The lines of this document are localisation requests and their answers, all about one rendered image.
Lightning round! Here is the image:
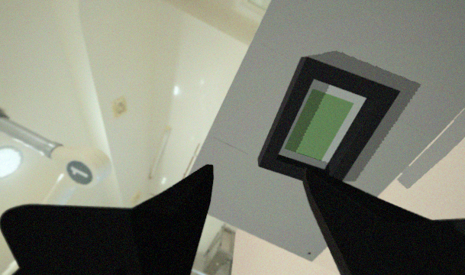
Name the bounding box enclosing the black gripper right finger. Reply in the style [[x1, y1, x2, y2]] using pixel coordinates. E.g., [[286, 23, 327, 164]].
[[303, 167, 465, 275]]

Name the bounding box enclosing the grey flat board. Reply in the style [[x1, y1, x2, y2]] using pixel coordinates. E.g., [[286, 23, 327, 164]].
[[188, 0, 465, 262]]

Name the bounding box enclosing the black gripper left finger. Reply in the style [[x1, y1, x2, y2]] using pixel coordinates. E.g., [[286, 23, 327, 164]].
[[0, 164, 214, 275]]

